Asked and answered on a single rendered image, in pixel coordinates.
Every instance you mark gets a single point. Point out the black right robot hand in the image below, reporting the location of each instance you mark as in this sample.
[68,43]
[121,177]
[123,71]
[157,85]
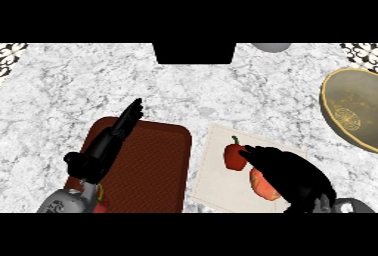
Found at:
[290,176]

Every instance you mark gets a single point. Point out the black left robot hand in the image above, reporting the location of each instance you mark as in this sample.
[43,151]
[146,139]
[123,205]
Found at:
[105,146]

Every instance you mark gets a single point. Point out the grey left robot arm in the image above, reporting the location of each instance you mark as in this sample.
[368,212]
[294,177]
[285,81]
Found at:
[68,201]

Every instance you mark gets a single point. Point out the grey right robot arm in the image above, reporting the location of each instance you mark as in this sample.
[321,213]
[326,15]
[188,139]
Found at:
[344,205]

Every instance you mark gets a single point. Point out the dark red placemat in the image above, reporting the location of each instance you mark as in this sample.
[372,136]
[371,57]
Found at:
[145,166]

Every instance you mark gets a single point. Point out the beige placemat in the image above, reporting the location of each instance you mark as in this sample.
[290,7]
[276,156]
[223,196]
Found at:
[222,180]

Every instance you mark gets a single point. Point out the red bell pepper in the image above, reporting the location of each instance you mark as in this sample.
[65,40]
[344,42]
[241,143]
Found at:
[233,156]

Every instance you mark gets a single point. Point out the red vegetable with green stem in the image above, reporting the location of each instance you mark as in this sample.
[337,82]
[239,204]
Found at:
[101,201]

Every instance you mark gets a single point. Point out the black appliance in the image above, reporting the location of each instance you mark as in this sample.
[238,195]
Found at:
[195,52]

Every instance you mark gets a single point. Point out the grey round object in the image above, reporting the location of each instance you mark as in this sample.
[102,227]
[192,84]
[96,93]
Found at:
[270,46]

